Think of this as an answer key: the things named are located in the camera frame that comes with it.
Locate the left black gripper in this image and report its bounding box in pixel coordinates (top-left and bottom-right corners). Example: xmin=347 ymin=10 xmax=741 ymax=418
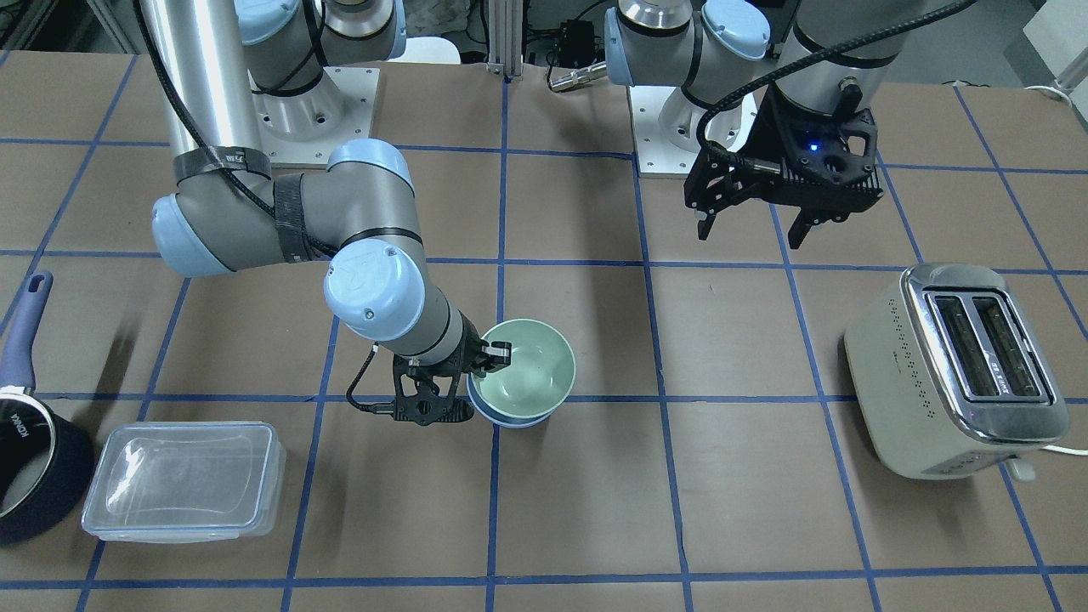
xmin=684 ymin=107 xmax=885 ymax=249

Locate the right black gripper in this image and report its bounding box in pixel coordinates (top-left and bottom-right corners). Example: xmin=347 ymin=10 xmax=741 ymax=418
xmin=391 ymin=319 xmax=514 ymax=426

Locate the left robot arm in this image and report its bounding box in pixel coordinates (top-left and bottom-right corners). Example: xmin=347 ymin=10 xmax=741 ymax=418
xmin=603 ymin=1 xmax=925 ymax=249

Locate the cream toaster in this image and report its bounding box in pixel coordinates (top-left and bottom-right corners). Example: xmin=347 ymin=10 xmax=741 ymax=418
xmin=843 ymin=264 xmax=1071 ymax=484

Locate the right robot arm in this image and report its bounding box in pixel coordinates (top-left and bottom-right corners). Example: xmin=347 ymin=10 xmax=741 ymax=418
xmin=133 ymin=1 xmax=512 ymax=426

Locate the black braided cable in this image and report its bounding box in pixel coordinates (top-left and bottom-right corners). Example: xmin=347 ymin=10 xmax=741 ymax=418
xmin=695 ymin=0 xmax=978 ymax=175

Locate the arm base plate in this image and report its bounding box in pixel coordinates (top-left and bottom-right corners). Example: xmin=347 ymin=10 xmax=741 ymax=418
xmin=252 ymin=68 xmax=381 ymax=169
xmin=628 ymin=86 xmax=757 ymax=179

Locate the clear plastic container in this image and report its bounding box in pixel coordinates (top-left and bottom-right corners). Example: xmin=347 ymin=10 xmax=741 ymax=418
xmin=81 ymin=421 xmax=287 ymax=544

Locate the black power adapter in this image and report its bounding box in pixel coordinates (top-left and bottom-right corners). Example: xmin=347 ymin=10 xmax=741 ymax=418
xmin=556 ymin=20 xmax=596 ymax=68

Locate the blue bowl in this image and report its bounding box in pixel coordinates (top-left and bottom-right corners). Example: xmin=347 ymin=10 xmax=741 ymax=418
xmin=467 ymin=378 xmax=558 ymax=429

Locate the green bowl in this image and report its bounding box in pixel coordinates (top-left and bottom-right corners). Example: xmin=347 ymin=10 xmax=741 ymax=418
xmin=469 ymin=319 xmax=576 ymax=416

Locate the dark blue saucepan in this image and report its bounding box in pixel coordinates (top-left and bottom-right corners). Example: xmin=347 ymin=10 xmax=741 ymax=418
xmin=1 ymin=270 xmax=94 ymax=547

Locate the aluminium frame post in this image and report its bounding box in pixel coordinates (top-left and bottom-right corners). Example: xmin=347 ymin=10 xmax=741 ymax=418
xmin=486 ymin=0 xmax=524 ymax=82

